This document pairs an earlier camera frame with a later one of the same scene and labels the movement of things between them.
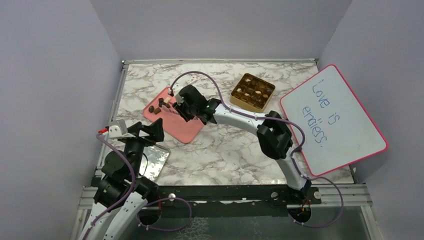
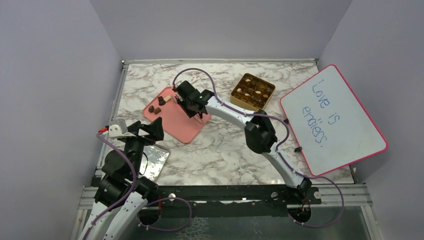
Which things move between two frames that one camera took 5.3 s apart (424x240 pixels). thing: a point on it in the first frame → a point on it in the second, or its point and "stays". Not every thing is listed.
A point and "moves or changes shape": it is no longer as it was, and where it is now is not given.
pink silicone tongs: (170, 109) moves or changes shape
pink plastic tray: (161, 106) stays
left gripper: (155, 130) stays
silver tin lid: (153, 160) stays
